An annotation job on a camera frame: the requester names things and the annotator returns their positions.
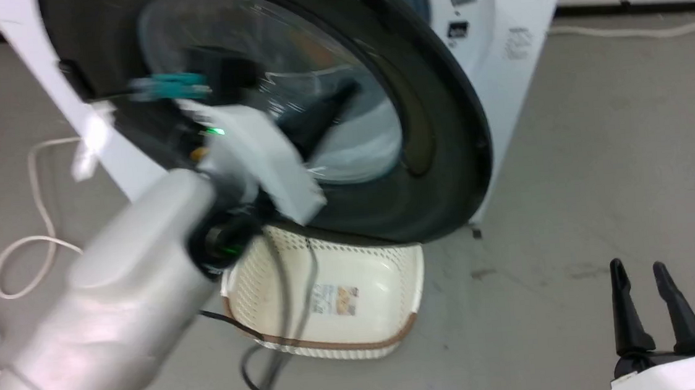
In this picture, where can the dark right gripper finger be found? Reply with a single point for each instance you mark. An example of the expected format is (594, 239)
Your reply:
(628, 315)
(683, 317)

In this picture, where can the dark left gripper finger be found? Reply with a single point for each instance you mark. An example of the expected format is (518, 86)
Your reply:
(226, 74)
(322, 113)

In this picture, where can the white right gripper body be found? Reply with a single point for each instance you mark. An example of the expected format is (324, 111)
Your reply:
(678, 375)

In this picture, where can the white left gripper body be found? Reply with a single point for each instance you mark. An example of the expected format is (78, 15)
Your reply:
(270, 164)

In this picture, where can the black round washing machine door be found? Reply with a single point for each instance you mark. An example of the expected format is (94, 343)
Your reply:
(428, 120)

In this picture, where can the white front-load washing machine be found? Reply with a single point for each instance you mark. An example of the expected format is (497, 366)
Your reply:
(518, 82)

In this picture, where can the printed basket label sticker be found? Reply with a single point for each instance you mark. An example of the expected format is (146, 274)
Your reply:
(334, 300)

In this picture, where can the cream perforated laundry basket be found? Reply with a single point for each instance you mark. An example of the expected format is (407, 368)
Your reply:
(366, 280)

